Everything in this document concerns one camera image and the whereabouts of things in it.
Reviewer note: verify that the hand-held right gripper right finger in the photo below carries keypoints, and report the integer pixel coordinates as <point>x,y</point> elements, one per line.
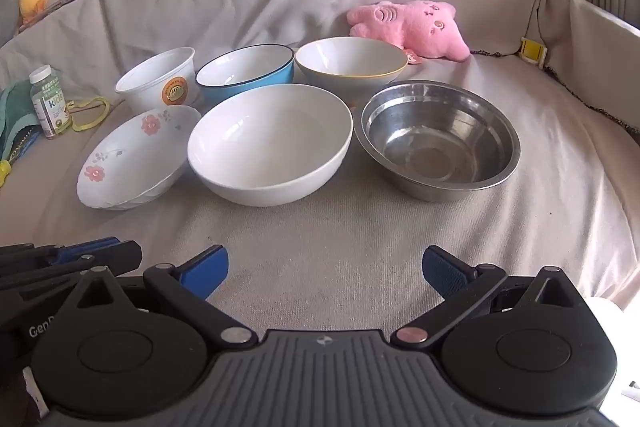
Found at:
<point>442,274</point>

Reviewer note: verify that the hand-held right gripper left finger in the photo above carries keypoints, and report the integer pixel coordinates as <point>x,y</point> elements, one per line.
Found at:
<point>210,272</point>

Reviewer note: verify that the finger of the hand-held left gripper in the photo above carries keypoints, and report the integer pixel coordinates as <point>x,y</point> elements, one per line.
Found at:
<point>125,252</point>
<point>30,254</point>

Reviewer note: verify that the white floral plate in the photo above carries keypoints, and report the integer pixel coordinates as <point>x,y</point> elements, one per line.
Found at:
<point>130,157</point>

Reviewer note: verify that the stainless steel bowl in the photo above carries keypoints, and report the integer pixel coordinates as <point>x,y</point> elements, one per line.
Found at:
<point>435,137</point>

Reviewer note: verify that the large plain white bowl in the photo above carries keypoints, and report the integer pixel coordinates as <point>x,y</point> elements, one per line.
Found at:
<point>270,142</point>

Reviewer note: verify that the white plastic bowl orange label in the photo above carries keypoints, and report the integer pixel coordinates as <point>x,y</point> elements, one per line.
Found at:
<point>150,77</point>

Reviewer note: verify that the blue bowl black rim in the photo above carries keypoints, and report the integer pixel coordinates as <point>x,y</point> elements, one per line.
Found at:
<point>240,67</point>

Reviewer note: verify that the white bowl yellow rim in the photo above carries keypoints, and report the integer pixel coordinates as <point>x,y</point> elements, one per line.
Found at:
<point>350,57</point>

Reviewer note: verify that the small yellow toy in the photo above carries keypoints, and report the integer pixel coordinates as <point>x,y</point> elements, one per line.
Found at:
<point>4,172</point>

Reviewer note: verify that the green cloth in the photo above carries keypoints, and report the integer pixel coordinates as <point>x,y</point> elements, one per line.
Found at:
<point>15,107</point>

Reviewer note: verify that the clear bottle white cap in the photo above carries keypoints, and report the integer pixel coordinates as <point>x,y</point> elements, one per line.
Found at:
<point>47,102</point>

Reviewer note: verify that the yellow white clip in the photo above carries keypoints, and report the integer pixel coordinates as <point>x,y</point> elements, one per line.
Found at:
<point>530,49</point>

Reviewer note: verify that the pink plush toy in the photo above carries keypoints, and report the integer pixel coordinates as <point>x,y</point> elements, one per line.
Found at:
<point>415,27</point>

